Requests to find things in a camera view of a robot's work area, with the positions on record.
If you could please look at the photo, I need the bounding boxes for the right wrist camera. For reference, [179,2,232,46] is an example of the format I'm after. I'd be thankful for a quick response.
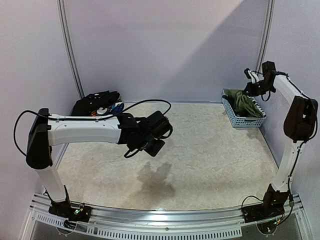
[244,68,262,84]

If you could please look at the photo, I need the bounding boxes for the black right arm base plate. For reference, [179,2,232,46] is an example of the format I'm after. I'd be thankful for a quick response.
[241,195,286,225]

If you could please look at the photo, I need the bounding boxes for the colourful patterned folded shorts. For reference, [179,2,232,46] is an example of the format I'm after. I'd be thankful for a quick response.
[90,101,125,117]

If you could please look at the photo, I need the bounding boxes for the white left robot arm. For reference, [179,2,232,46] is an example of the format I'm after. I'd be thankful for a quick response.
[13,100,173,217]

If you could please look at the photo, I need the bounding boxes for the left aluminium frame post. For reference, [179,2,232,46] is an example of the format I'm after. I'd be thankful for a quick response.
[57,0,85,99]

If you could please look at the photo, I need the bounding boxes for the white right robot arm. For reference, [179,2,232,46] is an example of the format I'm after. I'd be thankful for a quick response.
[243,61,319,218]

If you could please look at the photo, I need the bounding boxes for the aluminium front rail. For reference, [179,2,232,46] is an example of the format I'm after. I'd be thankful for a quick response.
[20,193,313,240]

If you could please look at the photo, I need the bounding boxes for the aluminium frame post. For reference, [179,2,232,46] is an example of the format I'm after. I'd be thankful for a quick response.
[255,0,275,71]
[57,0,85,99]

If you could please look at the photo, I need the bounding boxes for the black trousers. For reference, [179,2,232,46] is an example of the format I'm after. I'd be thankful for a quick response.
[71,90,121,117]

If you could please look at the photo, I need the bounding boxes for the light blue plastic basket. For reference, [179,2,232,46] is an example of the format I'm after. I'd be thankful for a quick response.
[221,89,267,128]

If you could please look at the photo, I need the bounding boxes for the right aluminium frame post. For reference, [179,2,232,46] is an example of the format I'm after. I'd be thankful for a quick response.
[255,0,275,71]

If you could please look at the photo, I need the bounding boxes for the green cloth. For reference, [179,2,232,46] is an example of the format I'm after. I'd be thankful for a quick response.
[223,88,264,118]

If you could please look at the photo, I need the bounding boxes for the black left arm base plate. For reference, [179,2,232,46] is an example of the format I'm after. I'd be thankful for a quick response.
[48,199,93,223]

